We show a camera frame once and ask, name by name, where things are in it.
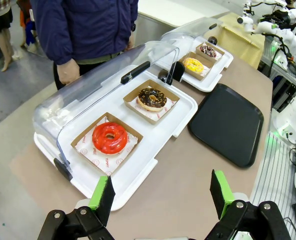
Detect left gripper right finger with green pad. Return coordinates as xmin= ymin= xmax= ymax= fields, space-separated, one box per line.
xmin=204 ymin=169 xmax=293 ymax=240

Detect red glazed donut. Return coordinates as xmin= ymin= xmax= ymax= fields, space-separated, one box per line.
xmin=91 ymin=121 xmax=128 ymax=154

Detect person in dark blue jacket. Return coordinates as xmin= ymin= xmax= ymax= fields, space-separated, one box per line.
xmin=29 ymin=0 xmax=139 ymax=91

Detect black control box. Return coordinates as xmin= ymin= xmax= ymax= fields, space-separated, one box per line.
xmin=272 ymin=74 xmax=296 ymax=112

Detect person's left forearm blue sleeve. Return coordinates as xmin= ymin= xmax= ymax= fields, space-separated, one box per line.
xmin=121 ymin=0 xmax=139 ymax=33

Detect white display case base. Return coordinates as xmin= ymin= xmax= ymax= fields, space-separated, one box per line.
xmin=33 ymin=70 xmax=199 ymax=212
xmin=154 ymin=39 xmax=234 ymax=93

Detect clear dome lid black handle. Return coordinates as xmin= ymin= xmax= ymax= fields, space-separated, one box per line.
xmin=32 ymin=41 xmax=186 ymax=181
xmin=160 ymin=17 xmax=224 ymax=51

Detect chocolate donut with nut crumbs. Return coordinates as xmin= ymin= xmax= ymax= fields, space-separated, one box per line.
xmin=137 ymin=87 xmax=168 ymax=112

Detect black plastic serving tray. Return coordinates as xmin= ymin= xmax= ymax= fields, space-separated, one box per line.
xmin=187 ymin=83 xmax=265 ymax=168

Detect grey ribbed robot platform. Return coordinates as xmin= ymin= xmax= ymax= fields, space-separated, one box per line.
xmin=249 ymin=134 xmax=296 ymax=227

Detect white table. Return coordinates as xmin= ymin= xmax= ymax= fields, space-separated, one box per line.
xmin=137 ymin=0 xmax=230 ymax=47

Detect beige corrugated board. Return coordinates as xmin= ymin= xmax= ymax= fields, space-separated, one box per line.
xmin=217 ymin=12 xmax=266 ymax=70

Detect person's right forearm blue sleeve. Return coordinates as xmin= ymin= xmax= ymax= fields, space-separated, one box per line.
xmin=29 ymin=7 xmax=75 ymax=66

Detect bystander in plaid shirt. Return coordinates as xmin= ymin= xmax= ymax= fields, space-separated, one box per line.
xmin=0 ymin=0 xmax=15 ymax=73

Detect person's right hand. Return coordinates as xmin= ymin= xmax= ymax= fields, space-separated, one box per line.
xmin=56 ymin=58 xmax=81 ymax=86

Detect yellow sprinkled donut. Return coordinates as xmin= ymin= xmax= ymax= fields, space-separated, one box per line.
xmin=182 ymin=57 xmax=205 ymax=75

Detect person's left hand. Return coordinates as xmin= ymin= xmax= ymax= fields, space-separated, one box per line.
xmin=126 ymin=31 xmax=135 ymax=51

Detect dark donut with pink sprinkles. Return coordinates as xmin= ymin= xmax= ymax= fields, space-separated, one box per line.
xmin=199 ymin=44 xmax=217 ymax=58

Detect brown paper donut tray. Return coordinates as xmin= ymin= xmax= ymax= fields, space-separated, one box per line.
xmin=122 ymin=79 xmax=181 ymax=125
xmin=70 ymin=112 xmax=144 ymax=177
xmin=179 ymin=51 xmax=215 ymax=81
xmin=195 ymin=41 xmax=226 ymax=62

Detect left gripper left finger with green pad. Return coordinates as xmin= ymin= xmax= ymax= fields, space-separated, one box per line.
xmin=37 ymin=175 xmax=116 ymax=240

